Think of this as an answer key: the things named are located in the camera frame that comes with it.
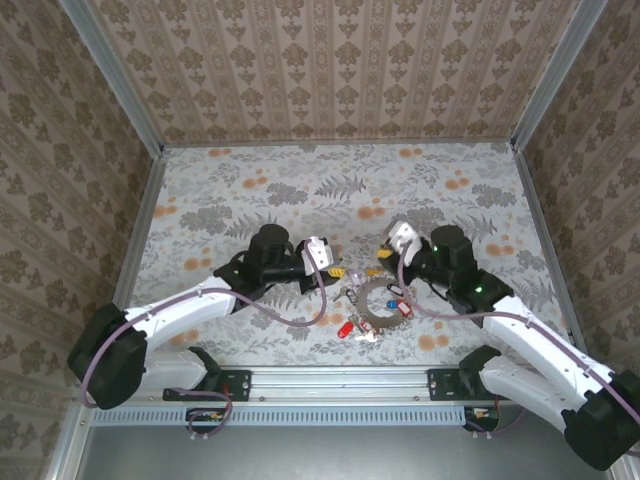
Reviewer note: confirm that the red key tag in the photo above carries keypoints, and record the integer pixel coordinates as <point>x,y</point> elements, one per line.
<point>345,328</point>

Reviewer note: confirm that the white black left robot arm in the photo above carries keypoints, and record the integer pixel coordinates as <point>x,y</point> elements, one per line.
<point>190,305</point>

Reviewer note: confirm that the lilac key tag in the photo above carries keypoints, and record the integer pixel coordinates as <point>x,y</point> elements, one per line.
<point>355,276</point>

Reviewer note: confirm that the single silver key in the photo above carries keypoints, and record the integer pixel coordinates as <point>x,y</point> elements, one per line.
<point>340,295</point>

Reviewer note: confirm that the clear black-framed key tag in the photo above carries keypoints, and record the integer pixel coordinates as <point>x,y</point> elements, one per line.
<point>393,289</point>

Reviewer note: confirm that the white red-framed key tag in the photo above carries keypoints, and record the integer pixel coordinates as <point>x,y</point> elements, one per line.
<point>404,309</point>

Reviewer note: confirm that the grey metal panel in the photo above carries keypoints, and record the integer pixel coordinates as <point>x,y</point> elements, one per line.
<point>350,455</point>

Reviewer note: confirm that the aluminium table side rail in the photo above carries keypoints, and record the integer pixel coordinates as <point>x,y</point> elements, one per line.
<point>537,215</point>
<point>140,230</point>

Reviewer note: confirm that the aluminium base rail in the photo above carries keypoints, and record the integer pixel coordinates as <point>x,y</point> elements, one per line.
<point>340,385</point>

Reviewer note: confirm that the aluminium frame post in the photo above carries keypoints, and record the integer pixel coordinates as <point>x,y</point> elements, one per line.
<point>560,75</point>
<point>112,80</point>

